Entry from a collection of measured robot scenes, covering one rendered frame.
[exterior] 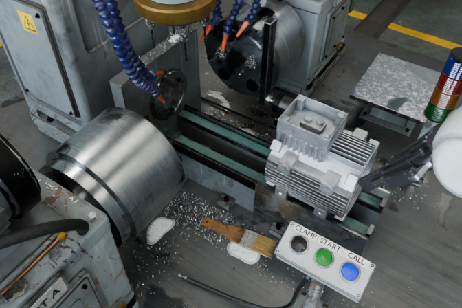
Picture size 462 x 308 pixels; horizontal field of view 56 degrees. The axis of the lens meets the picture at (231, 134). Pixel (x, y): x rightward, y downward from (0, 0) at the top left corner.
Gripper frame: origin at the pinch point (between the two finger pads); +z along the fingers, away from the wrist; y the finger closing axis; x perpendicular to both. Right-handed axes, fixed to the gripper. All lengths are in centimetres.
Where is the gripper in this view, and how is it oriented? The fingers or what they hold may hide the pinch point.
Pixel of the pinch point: (375, 179)
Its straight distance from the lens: 92.1
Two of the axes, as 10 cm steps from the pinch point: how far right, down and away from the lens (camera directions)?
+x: 7.2, 6.9, 0.3
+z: -4.3, 4.2, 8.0
